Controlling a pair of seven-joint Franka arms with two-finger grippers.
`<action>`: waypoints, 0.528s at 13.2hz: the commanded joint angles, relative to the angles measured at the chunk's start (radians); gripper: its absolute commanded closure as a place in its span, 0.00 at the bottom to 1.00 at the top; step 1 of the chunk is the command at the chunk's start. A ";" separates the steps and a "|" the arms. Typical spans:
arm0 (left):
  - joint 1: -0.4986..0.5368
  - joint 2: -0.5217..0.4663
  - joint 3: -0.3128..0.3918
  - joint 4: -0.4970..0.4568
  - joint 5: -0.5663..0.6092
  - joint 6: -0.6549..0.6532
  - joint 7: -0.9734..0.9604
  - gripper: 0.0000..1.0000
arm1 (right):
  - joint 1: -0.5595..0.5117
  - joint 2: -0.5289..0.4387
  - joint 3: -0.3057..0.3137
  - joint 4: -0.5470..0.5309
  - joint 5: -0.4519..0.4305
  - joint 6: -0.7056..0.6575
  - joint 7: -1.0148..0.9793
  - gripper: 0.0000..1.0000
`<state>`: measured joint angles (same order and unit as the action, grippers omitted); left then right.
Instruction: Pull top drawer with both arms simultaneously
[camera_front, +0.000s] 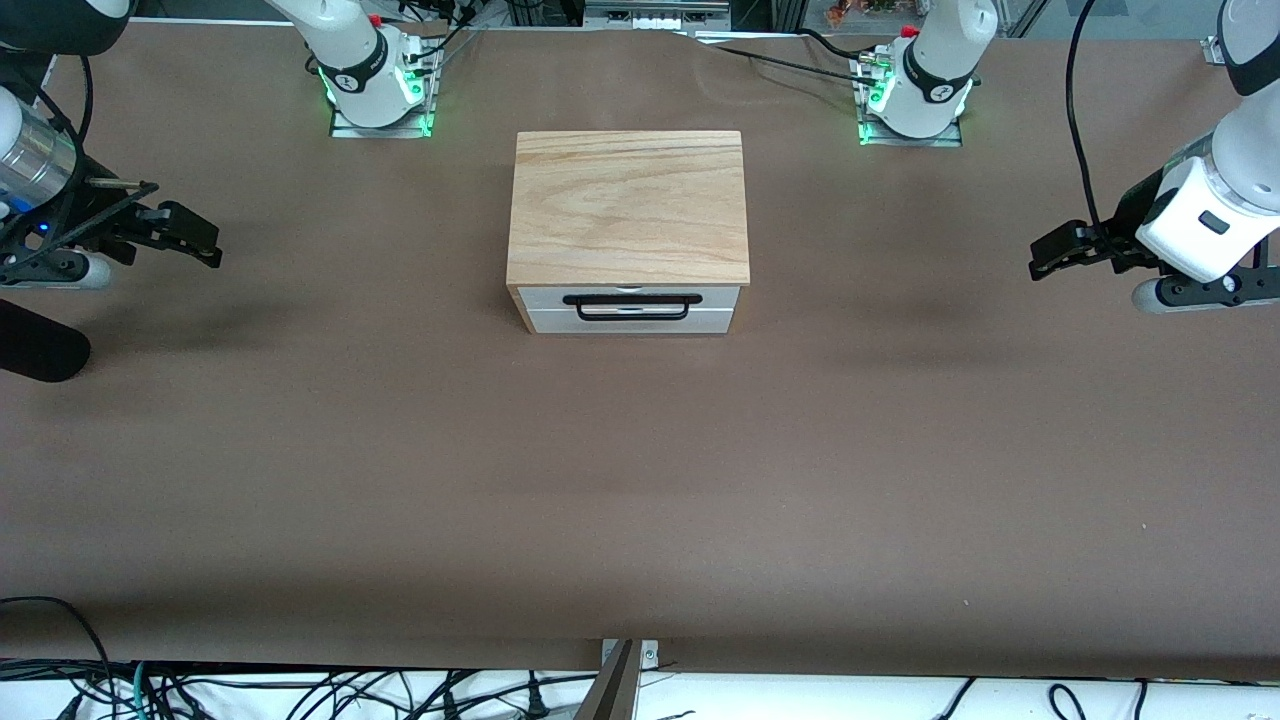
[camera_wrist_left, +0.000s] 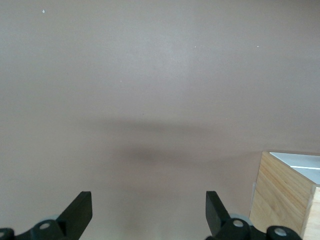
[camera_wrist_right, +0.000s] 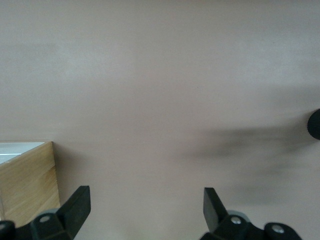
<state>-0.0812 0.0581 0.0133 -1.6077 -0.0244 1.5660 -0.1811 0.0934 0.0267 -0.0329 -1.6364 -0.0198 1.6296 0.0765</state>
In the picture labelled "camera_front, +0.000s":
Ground light wooden drawer cabinet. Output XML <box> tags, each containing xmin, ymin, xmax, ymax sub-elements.
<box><xmin>506</xmin><ymin>130</ymin><xmax>752</xmax><ymax>337</ymax></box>

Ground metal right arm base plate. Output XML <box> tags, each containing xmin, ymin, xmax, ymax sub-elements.
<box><xmin>329</xmin><ymin>40</ymin><xmax>438</xmax><ymax>140</ymax></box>

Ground white-fronted wooden drawer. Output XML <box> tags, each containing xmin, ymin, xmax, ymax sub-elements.
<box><xmin>525</xmin><ymin>286</ymin><xmax>742</xmax><ymax>336</ymax></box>

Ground small metal table bracket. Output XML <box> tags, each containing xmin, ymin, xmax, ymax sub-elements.
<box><xmin>600</xmin><ymin>640</ymin><xmax>661</xmax><ymax>673</ymax></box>

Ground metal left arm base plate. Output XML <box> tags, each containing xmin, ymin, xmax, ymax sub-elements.
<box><xmin>855</xmin><ymin>55</ymin><xmax>964</xmax><ymax>149</ymax></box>

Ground black cylindrical object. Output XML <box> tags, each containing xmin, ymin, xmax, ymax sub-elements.
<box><xmin>0</xmin><ymin>298</ymin><xmax>92</xmax><ymax>384</ymax></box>

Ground black looping floor cable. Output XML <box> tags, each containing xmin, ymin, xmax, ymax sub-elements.
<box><xmin>0</xmin><ymin>596</ymin><xmax>114</xmax><ymax>701</ymax></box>

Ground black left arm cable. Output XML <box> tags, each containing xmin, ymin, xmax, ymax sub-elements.
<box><xmin>1064</xmin><ymin>0</ymin><xmax>1107</xmax><ymax>237</ymax></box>

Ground grey power strip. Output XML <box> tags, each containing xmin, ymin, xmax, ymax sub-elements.
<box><xmin>584</xmin><ymin>0</ymin><xmax>733</xmax><ymax>33</ymax></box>

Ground black table cable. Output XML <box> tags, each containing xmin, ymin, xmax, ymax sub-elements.
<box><xmin>700</xmin><ymin>27</ymin><xmax>883</xmax><ymax>87</ymax></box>

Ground dark slanted bar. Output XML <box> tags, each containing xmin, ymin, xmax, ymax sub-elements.
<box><xmin>573</xmin><ymin>640</ymin><xmax>638</xmax><ymax>720</ymax></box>

